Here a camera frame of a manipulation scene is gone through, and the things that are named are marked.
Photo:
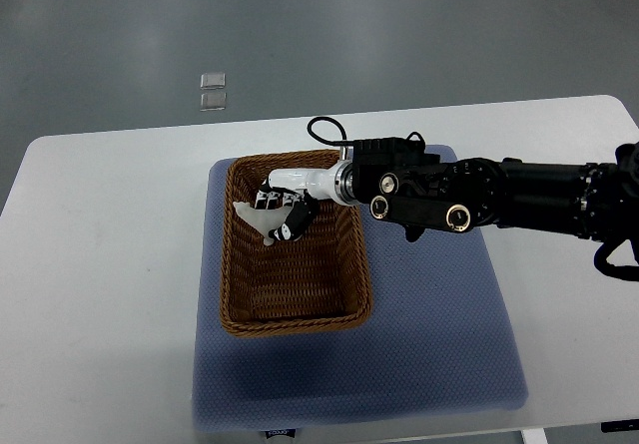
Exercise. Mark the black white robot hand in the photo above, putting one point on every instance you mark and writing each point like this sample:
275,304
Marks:
303,190

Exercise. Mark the white bear figurine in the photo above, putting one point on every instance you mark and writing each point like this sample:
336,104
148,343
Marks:
263,221

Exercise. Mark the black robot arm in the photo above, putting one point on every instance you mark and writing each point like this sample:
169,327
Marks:
401,183

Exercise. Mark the brown wicker basket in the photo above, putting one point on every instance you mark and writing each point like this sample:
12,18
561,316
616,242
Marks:
320,282

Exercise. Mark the lower metal floor plate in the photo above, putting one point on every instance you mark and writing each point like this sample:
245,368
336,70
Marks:
213,101

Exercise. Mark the metal floor plate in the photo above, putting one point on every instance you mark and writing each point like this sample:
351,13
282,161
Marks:
213,101
213,80

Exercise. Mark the upper metal floor plate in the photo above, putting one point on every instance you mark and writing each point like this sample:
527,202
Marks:
213,80

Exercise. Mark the blue quilted mat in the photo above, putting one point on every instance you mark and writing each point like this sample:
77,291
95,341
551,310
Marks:
438,340

